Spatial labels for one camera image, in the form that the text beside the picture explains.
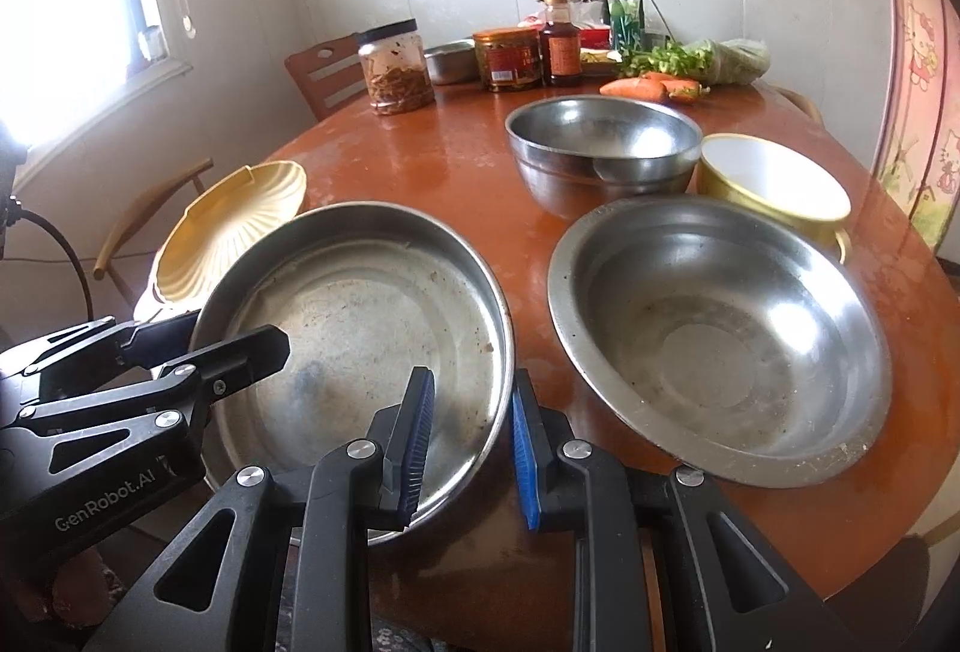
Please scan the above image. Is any clear jar black lid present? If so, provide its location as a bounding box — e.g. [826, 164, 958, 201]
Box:
[356, 18, 434, 115]

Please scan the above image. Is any brown slatted wooden chair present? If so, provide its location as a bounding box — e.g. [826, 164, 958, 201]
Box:
[285, 34, 366, 122]

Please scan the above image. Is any light wooden armchair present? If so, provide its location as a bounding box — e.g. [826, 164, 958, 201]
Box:
[93, 158, 213, 307]

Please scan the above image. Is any red snack package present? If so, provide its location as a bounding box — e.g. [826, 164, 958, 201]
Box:
[579, 26, 610, 50]

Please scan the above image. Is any dark soy sauce bottle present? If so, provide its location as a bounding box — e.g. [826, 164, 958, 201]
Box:
[540, 0, 583, 86]

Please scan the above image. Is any orange carrot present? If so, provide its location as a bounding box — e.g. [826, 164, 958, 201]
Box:
[599, 78, 669, 104]
[641, 71, 709, 104]

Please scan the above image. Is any window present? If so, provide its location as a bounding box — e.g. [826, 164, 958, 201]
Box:
[2, 0, 195, 179]

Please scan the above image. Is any red label sauce jar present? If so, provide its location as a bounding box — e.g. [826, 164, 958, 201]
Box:
[473, 28, 542, 92]

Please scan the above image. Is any bag of green vegetables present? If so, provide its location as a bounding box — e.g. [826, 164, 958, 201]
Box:
[619, 39, 771, 86]

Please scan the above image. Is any wide shallow steel bowl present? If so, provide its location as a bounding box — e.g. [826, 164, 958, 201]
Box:
[547, 197, 892, 489]

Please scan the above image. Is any front orange carrot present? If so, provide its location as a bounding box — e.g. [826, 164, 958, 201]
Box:
[599, 78, 669, 104]

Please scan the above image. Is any far wooden chair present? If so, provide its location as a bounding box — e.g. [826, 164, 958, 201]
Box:
[771, 85, 823, 125]

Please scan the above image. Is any deep steel mixing bowl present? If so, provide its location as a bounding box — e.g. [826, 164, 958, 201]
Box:
[505, 94, 703, 220]

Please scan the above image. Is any yellow white enamel bowl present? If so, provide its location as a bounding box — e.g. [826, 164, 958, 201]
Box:
[697, 133, 853, 264]

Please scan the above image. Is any person left hand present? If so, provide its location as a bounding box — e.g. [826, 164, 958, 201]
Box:
[2, 546, 116, 627]

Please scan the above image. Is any rear orange carrot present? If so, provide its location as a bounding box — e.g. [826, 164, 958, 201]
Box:
[641, 71, 709, 104]

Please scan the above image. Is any clear green plastic bottle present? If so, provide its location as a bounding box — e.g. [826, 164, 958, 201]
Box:
[608, 0, 644, 52]

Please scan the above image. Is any black cable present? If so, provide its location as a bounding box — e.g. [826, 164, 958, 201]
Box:
[10, 208, 96, 324]

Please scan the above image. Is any hello kitty door curtain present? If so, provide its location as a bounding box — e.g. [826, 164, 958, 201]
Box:
[874, 0, 958, 249]

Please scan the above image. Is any yellow shell-shaped plate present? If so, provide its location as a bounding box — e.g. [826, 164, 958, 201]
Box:
[133, 161, 308, 322]

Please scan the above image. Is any small steel bowl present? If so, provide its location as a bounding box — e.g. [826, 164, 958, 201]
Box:
[425, 37, 478, 86]

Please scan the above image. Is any round steel pan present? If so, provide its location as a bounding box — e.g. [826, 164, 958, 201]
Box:
[192, 202, 516, 527]

